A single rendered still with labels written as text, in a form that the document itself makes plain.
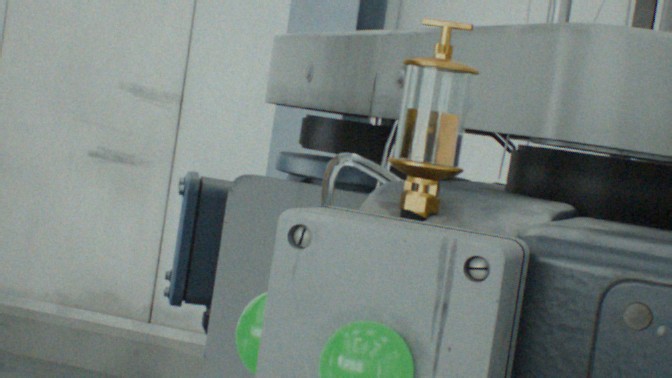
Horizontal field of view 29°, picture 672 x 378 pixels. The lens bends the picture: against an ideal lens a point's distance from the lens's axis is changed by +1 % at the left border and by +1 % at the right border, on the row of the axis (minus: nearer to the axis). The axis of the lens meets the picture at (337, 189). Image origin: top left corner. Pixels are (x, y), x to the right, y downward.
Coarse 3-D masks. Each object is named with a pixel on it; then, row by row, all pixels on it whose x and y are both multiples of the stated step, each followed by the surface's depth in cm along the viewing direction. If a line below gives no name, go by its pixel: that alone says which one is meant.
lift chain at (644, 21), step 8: (640, 0) 96; (648, 0) 96; (656, 0) 96; (640, 8) 96; (648, 8) 96; (656, 8) 97; (640, 16) 96; (648, 16) 96; (632, 24) 96; (640, 24) 96; (648, 24) 96
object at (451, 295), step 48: (288, 240) 41; (336, 240) 41; (384, 240) 40; (432, 240) 40; (480, 240) 40; (288, 288) 41; (336, 288) 41; (384, 288) 40; (432, 288) 40; (480, 288) 39; (288, 336) 41; (432, 336) 40; (480, 336) 39
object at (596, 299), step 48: (384, 192) 50; (480, 192) 52; (528, 240) 44; (576, 240) 44; (624, 240) 44; (528, 288) 44; (576, 288) 43; (624, 288) 43; (528, 336) 44; (576, 336) 43; (624, 336) 43
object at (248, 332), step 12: (252, 300) 43; (264, 300) 43; (252, 312) 43; (264, 312) 42; (240, 324) 43; (252, 324) 42; (240, 336) 43; (252, 336) 42; (240, 348) 43; (252, 348) 42; (252, 360) 42
